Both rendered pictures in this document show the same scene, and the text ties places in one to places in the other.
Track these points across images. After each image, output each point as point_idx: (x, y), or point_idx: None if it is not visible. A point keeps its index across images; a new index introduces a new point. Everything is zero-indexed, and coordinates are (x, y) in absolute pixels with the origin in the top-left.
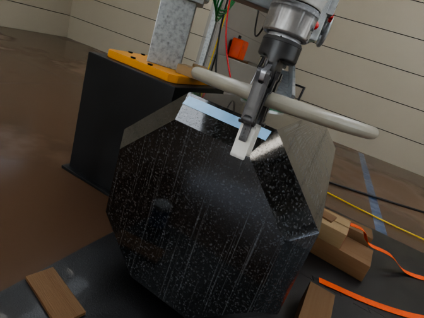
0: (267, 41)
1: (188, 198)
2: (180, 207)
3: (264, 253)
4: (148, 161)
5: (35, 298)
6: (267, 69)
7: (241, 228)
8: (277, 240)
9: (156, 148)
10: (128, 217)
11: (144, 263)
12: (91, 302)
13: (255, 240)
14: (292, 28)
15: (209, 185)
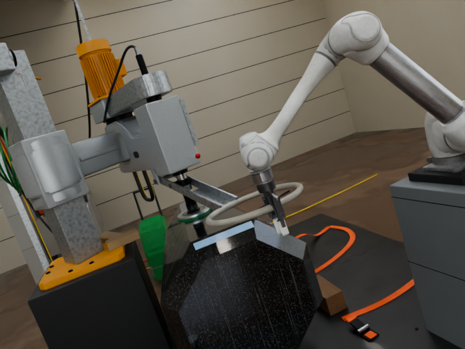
0: (264, 187)
1: (244, 291)
2: (243, 301)
3: (299, 273)
4: (205, 299)
5: None
6: (275, 195)
7: (281, 275)
8: (299, 262)
9: (204, 287)
10: (216, 346)
11: None
12: None
13: (291, 273)
14: (270, 176)
15: (250, 272)
